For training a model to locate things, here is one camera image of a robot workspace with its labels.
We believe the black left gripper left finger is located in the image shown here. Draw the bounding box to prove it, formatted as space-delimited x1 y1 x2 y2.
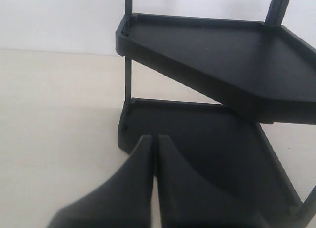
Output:
48 135 155 228

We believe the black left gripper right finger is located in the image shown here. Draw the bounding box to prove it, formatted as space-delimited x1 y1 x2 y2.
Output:
156 135 266 228

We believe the black two-tier corner shelf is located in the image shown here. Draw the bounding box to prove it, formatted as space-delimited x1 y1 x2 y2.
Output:
116 0 316 228

